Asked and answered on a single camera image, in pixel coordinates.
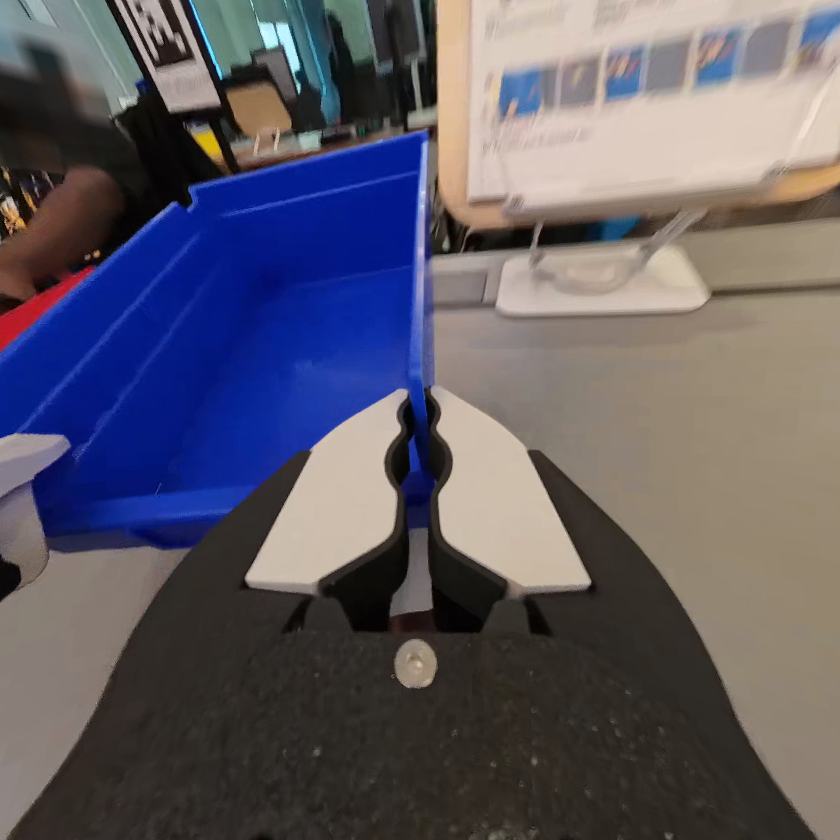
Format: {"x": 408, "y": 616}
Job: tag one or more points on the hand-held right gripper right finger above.
{"x": 512, "y": 518}

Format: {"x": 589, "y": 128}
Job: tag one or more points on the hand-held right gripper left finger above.
{"x": 328, "y": 518}

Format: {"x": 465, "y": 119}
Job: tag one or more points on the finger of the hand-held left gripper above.
{"x": 26, "y": 531}
{"x": 29, "y": 456}

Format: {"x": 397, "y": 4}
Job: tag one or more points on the blue plastic bin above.
{"x": 262, "y": 328}

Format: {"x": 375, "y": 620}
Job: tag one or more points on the red object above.
{"x": 39, "y": 308}

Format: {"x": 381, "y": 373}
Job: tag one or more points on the wooden office desk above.
{"x": 328, "y": 141}

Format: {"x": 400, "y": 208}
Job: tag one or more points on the wooden sign board on stand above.
{"x": 453, "y": 131}

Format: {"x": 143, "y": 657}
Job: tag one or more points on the small wooden board stand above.
{"x": 259, "y": 111}

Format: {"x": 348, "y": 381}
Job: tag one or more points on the black tag sign on stand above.
{"x": 170, "y": 59}

